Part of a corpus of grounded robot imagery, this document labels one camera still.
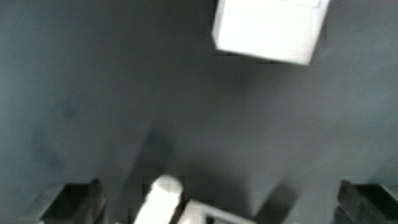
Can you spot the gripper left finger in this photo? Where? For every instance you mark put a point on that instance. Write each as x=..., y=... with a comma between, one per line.
x=78, y=206

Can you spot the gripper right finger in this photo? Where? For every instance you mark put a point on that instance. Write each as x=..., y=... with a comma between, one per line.
x=366, y=204

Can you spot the white chair back frame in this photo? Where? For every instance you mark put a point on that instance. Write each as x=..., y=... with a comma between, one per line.
x=165, y=209

